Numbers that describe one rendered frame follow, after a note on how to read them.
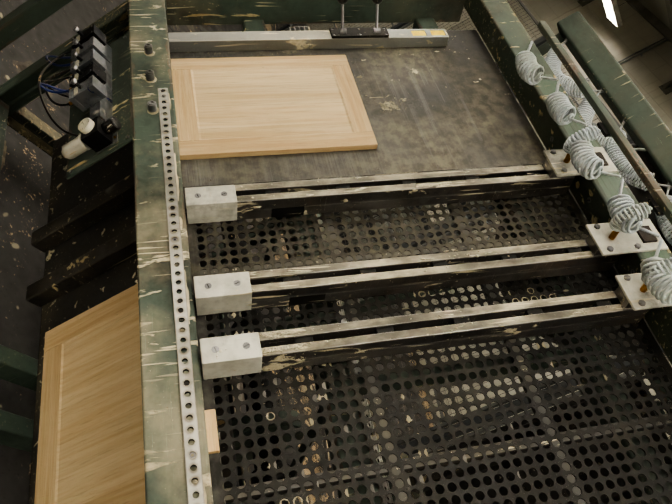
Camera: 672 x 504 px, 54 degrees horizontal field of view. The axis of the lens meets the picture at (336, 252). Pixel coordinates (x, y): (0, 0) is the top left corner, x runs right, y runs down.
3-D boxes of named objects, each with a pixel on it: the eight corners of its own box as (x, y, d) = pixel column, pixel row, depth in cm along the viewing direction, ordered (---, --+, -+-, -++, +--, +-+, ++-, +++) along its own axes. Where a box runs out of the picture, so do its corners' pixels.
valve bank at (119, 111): (37, 39, 202) (97, -2, 195) (72, 70, 212) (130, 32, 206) (25, 151, 172) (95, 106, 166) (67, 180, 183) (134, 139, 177)
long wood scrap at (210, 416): (204, 412, 135) (204, 410, 135) (215, 411, 136) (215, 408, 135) (208, 454, 130) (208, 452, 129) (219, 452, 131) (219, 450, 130)
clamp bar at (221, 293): (194, 287, 154) (188, 220, 136) (630, 243, 181) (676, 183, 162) (197, 323, 148) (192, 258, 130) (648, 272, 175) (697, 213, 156)
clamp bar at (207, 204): (185, 201, 171) (179, 131, 152) (587, 172, 197) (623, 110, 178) (188, 230, 165) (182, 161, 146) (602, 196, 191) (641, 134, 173)
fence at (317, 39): (168, 43, 212) (167, 32, 209) (442, 38, 233) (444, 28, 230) (169, 52, 209) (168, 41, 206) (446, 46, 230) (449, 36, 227)
